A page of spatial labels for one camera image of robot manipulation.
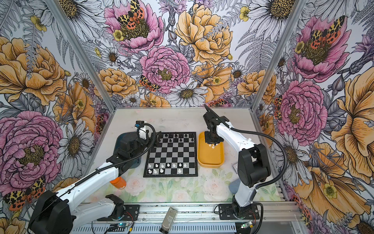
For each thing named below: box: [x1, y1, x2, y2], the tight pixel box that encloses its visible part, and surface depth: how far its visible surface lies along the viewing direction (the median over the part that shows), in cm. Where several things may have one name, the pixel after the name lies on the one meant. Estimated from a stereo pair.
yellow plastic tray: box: [197, 131, 225, 169], surface depth 96 cm
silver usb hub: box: [159, 206, 178, 234], surface depth 71 cm
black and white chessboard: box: [143, 131, 199, 178], surface depth 93 cm
